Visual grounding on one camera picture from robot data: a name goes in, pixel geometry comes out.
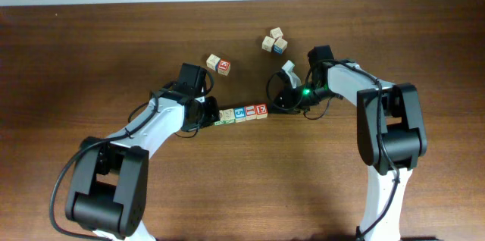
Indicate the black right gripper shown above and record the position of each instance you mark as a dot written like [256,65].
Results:
[286,96]

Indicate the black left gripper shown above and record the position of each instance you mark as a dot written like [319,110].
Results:
[213,115]

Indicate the plain wooden picture block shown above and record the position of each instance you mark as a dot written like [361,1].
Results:
[220,119]

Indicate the wooden block green N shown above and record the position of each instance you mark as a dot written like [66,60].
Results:
[228,116]

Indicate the wooden block red I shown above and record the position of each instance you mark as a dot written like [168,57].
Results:
[250,112]

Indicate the wooden block blue 5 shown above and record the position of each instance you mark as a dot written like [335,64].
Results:
[240,114]

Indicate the wooden block green R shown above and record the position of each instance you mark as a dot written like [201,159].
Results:
[261,111]

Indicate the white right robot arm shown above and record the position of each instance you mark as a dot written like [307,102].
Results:
[390,129]

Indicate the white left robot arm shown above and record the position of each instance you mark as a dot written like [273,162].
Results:
[108,189]

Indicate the wooden block red E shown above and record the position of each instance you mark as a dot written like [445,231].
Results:
[223,67]

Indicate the wooden block blue side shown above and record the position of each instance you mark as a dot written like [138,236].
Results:
[212,62]

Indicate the wooden block blue letter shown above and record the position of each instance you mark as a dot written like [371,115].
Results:
[280,46]

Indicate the wooden block red side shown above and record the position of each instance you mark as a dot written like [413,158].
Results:
[268,43]

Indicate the wooden block rear plain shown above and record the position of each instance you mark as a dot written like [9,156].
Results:
[276,33]

